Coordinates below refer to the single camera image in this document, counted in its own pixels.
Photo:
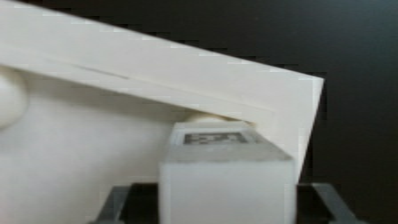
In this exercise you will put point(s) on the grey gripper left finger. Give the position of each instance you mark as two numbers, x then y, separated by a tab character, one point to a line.
129	207

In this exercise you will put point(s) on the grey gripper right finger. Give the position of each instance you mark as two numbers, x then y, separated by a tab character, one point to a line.
321	208

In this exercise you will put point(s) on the white leg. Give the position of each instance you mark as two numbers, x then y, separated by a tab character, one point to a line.
225	183

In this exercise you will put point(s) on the white square tabletop tray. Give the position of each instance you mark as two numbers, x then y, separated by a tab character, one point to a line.
99	86

